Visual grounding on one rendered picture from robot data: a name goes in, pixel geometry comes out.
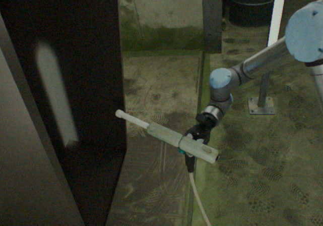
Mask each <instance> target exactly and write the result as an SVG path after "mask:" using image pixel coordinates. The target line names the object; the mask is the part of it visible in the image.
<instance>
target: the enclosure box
mask: <svg viewBox="0 0 323 226"><path fill-rule="evenodd" d="M121 36H122V32H121V13H120V0H0V226H107V222H108V219H109V215H110V211H111V208H112V204H113V200H114V196H115V192H116V189H117V185H118V182H119V178H120V174H121V171H122V166H123V165H124V161H125V158H126V154H127V150H128V144H127V125H126V120H125V119H123V118H120V117H117V116H116V112H117V110H121V111H123V112H124V113H126V106H125V87H124V78H123V76H124V69H123V59H122V52H123V50H122V40H121Z"/></svg>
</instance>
